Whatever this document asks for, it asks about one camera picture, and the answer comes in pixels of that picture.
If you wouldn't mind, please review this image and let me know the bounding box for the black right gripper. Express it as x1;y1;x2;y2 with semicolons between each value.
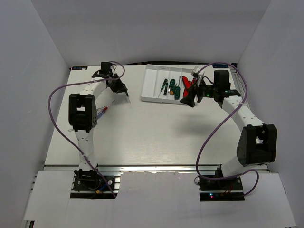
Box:
180;77;218;107

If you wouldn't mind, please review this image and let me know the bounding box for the long green screwdriver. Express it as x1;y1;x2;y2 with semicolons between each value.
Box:
174;77;181;100

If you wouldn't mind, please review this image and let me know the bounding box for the red curved utility knife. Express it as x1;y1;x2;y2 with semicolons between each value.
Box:
181;76;192;98

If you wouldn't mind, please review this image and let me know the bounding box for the stubby green orange screwdriver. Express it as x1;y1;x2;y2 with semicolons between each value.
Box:
168;79;176;95

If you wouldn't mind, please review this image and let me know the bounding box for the black green precision screwdriver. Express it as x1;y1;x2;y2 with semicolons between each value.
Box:
163;78;168;96

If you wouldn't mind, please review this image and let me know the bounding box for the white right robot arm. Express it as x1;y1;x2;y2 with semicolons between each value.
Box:
198;69;277;190

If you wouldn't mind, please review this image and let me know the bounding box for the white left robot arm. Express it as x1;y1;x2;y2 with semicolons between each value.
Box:
68;61;202;190

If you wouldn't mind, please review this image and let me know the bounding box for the white compartment tray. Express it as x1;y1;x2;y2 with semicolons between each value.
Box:
141;65;193;105

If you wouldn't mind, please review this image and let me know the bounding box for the blue table label left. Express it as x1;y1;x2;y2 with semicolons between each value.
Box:
71;66;88;70

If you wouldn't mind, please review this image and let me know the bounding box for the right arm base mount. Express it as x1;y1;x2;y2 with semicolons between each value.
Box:
194;176;245;202

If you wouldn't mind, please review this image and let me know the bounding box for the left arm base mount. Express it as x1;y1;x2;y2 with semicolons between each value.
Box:
70;167;122;200

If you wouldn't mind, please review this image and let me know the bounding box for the aluminium rail frame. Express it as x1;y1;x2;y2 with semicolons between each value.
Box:
22;63;271;228

